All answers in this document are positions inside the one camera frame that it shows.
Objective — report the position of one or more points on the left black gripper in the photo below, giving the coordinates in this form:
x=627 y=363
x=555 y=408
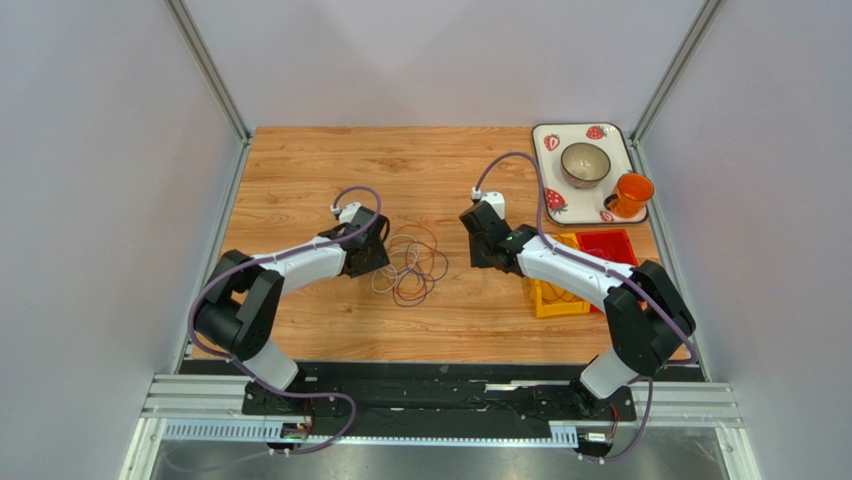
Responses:
x=379 y=259

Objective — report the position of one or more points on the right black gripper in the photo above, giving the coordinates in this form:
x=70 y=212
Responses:
x=480 y=241

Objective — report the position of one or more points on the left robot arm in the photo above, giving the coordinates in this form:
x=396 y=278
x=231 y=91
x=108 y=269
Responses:
x=237 y=307

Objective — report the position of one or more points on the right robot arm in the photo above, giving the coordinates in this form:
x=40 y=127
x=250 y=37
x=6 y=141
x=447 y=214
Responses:
x=648 y=320

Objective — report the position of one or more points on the yellow plastic bin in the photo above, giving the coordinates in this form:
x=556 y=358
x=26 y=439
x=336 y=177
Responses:
x=552 y=301

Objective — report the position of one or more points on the strawberry pattern tray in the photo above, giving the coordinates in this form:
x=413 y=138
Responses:
x=564 y=204

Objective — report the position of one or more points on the beige ceramic bowl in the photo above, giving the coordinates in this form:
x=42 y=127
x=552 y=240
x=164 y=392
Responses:
x=584 y=165

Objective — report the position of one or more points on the red plastic bin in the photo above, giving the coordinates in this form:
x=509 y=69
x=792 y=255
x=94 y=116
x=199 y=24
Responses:
x=612 y=245

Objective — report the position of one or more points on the orange mug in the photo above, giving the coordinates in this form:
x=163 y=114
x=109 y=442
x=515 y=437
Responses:
x=630 y=195

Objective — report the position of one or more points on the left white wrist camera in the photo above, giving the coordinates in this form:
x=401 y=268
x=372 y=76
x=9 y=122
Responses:
x=346 y=214

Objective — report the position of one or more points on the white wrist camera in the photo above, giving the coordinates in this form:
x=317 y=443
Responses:
x=494 y=198
x=346 y=214

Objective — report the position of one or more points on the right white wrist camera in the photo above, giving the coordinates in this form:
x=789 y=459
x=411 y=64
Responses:
x=494 y=198

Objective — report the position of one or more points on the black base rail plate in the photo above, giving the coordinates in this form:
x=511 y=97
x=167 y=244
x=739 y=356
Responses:
x=444 y=401

